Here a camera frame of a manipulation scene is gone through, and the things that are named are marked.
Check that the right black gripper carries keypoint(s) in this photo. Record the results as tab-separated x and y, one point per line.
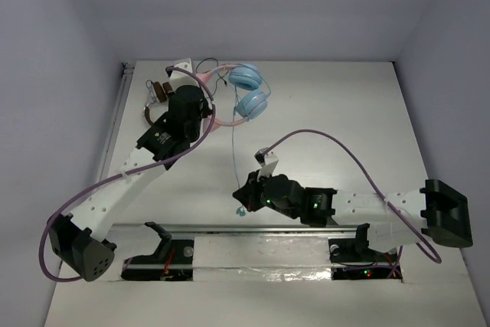
250	191

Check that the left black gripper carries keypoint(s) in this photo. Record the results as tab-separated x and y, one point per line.
207	109

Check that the pink blue cat-ear headphones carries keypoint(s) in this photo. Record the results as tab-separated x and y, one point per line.
251	94

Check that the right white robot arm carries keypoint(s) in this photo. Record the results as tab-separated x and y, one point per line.
436	212

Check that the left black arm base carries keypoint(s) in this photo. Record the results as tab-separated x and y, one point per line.
171	260

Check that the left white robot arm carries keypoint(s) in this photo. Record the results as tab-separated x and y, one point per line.
79	237

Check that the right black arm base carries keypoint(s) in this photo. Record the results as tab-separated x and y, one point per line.
353	259

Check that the brown silver headphones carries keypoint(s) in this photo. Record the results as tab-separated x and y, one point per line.
158	93

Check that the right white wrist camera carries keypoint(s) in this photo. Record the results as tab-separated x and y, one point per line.
267	161

